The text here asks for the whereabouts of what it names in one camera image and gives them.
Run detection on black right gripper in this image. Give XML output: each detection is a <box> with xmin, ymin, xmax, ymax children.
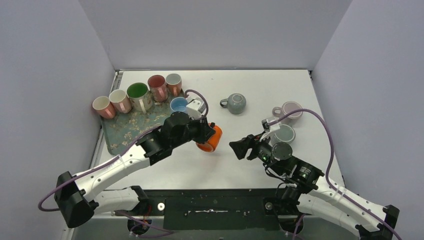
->
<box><xmin>230</xmin><ymin>129</ymin><xmax>285</xmax><ymax>176</ymax></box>

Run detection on light blue ribbed mug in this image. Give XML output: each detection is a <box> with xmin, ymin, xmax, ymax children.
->
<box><xmin>169</xmin><ymin>97</ymin><xmax>188</xmax><ymax>114</ymax></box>

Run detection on orange mug black handle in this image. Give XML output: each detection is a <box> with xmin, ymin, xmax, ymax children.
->
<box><xmin>196</xmin><ymin>122</ymin><xmax>223</xmax><ymax>153</ymax></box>

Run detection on salmon dotted mug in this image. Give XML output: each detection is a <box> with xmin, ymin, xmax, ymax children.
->
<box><xmin>165</xmin><ymin>73</ymin><xmax>182</xmax><ymax>97</ymax></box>

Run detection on speckled dark pink mug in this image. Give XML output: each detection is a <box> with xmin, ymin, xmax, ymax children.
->
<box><xmin>147</xmin><ymin>75</ymin><xmax>169</xmax><ymax>103</ymax></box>

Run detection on cream floral mug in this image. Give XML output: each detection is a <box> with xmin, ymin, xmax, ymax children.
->
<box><xmin>126</xmin><ymin>82</ymin><xmax>153</xmax><ymax>114</ymax></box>

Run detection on faceted pink mug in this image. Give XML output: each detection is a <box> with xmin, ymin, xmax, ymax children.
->
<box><xmin>109</xmin><ymin>89</ymin><xmax>132</xmax><ymax>114</ymax></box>

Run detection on smooth pink mug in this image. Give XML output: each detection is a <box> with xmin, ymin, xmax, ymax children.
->
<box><xmin>92</xmin><ymin>96</ymin><xmax>116</xmax><ymax>119</ymax></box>

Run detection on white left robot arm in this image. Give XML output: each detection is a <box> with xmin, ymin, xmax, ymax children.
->
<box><xmin>54</xmin><ymin>111</ymin><xmax>222</xmax><ymax>228</ymax></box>

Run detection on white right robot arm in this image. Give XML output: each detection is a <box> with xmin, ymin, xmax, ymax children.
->
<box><xmin>229</xmin><ymin>134</ymin><xmax>400</xmax><ymax>240</ymax></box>

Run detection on grey-blue round mug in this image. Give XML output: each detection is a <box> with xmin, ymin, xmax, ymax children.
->
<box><xmin>219</xmin><ymin>93</ymin><xmax>247</xmax><ymax>115</ymax></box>

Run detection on grey-green mug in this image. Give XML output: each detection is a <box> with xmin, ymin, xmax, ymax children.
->
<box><xmin>269</xmin><ymin>124</ymin><xmax>296</xmax><ymax>146</ymax></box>

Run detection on lilac ribbed mug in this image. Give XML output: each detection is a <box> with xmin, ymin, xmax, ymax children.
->
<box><xmin>271</xmin><ymin>101</ymin><xmax>303</xmax><ymax>120</ymax></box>

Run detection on blue floral blossom tray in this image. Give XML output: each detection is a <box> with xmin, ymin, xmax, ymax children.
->
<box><xmin>100</xmin><ymin>93</ymin><xmax>175</xmax><ymax>156</ymax></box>

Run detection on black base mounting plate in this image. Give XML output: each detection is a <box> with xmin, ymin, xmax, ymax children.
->
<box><xmin>81</xmin><ymin>187</ymin><xmax>316</xmax><ymax>232</ymax></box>

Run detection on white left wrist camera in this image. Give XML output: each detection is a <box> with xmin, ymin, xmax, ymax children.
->
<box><xmin>186</xmin><ymin>97</ymin><xmax>206</xmax><ymax>120</ymax></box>

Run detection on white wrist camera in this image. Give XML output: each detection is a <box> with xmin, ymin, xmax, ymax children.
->
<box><xmin>186</xmin><ymin>97</ymin><xmax>206</xmax><ymax>120</ymax></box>
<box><xmin>259</xmin><ymin>117</ymin><xmax>281</xmax><ymax>142</ymax></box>

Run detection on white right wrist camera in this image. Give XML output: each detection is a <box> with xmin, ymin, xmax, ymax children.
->
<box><xmin>259</xmin><ymin>117</ymin><xmax>281</xmax><ymax>142</ymax></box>

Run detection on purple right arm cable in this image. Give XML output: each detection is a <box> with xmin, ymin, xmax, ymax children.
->
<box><xmin>268</xmin><ymin>108</ymin><xmax>403</xmax><ymax>240</ymax></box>

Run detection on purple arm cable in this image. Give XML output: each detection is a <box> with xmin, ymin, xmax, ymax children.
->
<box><xmin>268</xmin><ymin>108</ymin><xmax>403</xmax><ymax>240</ymax></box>
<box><xmin>37</xmin><ymin>88</ymin><xmax>210</xmax><ymax>239</ymax></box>

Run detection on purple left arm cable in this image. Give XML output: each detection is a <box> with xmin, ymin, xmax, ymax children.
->
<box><xmin>37</xmin><ymin>88</ymin><xmax>210</xmax><ymax>239</ymax></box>

